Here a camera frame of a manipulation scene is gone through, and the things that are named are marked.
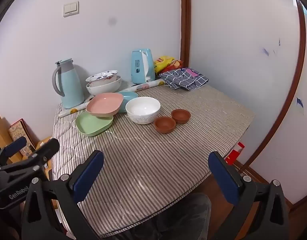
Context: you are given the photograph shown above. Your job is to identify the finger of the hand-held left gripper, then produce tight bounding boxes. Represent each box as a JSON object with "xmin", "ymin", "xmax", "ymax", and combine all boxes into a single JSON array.
[
  {"xmin": 0, "ymin": 137, "xmax": 28, "ymax": 167},
  {"xmin": 22, "ymin": 138, "xmax": 60, "ymax": 170}
]

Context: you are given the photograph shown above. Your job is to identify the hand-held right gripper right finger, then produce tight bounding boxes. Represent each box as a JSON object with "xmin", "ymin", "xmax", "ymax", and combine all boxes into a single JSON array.
[{"xmin": 208, "ymin": 151, "xmax": 290, "ymax": 240}]

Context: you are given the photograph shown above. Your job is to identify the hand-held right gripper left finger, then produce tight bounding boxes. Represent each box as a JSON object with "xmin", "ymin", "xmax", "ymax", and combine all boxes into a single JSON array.
[{"xmin": 21, "ymin": 150, "xmax": 105, "ymax": 240}]

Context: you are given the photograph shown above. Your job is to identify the green plate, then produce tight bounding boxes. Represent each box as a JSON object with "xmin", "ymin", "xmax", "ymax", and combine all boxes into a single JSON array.
[{"xmin": 75, "ymin": 111, "xmax": 114, "ymax": 137}]

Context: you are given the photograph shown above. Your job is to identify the pink plate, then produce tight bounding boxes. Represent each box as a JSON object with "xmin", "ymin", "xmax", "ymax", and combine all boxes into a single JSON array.
[{"xmin": 86, "ymin": 92, "xmax": 124, "ymax": 117}]

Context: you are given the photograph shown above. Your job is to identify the small brown bowl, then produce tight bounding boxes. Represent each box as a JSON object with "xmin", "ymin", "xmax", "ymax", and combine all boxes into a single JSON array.
[
  {"xmin": 154, "ymin": 116, "xmax": 176, "ymax": 133},
  {"xmin": 171, "ymin": 109, "xmax": 191, "ymax": 124}
]

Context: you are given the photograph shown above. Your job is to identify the white bowl with grey pattern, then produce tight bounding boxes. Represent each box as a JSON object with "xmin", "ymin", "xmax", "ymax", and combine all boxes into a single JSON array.
[{"xmin": 125, "ymin": 97, "xmax": 161, "ymax": 125}]

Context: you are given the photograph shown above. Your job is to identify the blue plate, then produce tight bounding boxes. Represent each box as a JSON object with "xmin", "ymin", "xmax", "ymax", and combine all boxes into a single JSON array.
[{"xmin": 117, "ymin": 91, "xmax": 139, "ymax": 113}]

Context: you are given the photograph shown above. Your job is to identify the patterned flat box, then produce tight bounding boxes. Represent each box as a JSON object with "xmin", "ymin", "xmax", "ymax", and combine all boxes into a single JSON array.
[{"xmin": 8, "ymin": 119, "xmax": 37, "ymax": 157}]

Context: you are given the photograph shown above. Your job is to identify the wooden board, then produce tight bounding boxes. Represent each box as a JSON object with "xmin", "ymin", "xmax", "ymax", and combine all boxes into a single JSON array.
[{"xmin": 0, "ymin": 114, "xmax": 13, "ymax": 162}]

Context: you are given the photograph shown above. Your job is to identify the red box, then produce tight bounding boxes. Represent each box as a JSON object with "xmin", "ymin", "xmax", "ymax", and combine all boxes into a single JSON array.
[{"xmin": 225, "ymin": 142, "xmax": 245, "ymax": 165}]

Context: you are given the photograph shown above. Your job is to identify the light blue thermos jug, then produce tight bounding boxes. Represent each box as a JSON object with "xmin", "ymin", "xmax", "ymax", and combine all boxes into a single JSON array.
[{"xmin": 52, "ymin": 58, "xmax": 85, "ymax": 109}]

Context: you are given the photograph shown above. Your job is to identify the striped blanket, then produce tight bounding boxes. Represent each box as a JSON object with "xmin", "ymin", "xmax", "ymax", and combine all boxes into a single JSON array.
[{"xmin": 51, "ymin": 84, "xmax": 256, "ymax": 238}]

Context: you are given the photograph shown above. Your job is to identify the large white patterned bowl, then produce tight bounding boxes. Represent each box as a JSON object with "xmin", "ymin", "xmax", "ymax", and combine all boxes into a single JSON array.
[{"xmin": 86, "ymin": 76, "xmax": 122, "ymax": 96}]

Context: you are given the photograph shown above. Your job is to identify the curved wooden trim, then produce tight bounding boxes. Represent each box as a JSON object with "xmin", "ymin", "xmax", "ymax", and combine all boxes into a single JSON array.
[{"xmin": 232, "ymin": 0, "xmax": 307, "ymax": 210}]

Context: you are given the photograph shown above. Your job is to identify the white bowl with red print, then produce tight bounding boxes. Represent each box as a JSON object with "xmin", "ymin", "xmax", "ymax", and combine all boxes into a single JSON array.
[{"xmin": 85, "ymin": 70, "xmax": 118, "ymax": 83}]

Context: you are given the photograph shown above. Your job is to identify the grey checked cloth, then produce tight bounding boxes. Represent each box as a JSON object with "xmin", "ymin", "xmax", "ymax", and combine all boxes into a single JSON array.
[{"xmin": 159, "ymin": 67, "xmax": 209, "ymax": 91}]

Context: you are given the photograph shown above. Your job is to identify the rolled white printed mat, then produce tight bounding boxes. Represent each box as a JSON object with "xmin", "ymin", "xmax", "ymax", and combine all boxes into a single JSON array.
[{"xmin": 58, "ymin": 79, "xmax": 166, "ymax": 118}]

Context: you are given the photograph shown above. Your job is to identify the light blue electric kettle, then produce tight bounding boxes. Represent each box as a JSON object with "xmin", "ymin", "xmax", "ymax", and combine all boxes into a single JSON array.
[{"xmin": 131, "ymin": 49, "xmax": 156, "ymax": 85}]

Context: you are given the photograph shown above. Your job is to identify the red snack bag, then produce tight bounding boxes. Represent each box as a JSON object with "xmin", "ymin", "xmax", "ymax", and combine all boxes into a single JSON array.
[{"xmin": 162, "ymin": 59, "xmax": 184, "ymax": 73}]

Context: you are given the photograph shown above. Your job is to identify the yellow chips bag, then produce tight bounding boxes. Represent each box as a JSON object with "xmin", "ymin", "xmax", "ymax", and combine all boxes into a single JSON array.
[{"xmin": 153, "ymin": 56, "xmax": 175, "ymax": 74}]

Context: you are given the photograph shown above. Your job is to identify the white light switch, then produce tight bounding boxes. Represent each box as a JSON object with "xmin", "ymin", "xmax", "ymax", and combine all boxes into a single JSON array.
[{"xmin": 63, "ymin": 1, "xmax": 79, "ymax": 17}]

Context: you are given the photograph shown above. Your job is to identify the wooden door frame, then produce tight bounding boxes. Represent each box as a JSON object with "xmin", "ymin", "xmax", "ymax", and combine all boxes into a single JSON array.
[{"xmin": 180, "ymin": 0, "xmax": 191, "ymax": 69}]

